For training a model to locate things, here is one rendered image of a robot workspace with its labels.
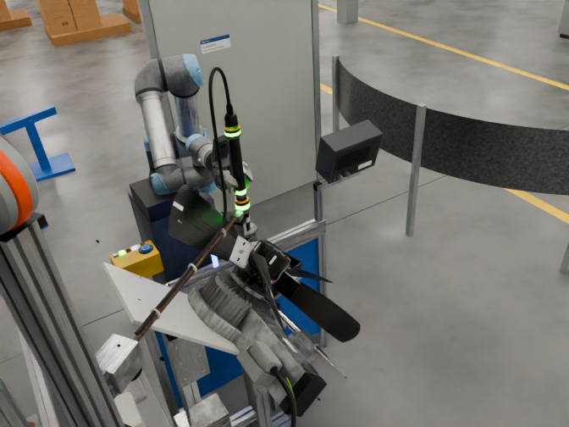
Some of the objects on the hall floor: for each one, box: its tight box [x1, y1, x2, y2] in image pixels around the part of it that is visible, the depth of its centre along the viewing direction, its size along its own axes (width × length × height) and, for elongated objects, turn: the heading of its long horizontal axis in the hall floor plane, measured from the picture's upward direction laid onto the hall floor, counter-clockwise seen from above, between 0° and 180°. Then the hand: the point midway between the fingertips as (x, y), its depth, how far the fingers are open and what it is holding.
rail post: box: [317, 235, 328, 349], centre depth 260 cm, size 4×4×78 cm
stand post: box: [241, 365, 272, 427], centre depth 196 cm, size 4×9×91 cm, turn 37°
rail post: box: [144, 329, 180, 427], centre depth 226 cm, size 4×4×78 cm
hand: (242, 180), depth 149 cm, fingers closed on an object, 4 cm apart
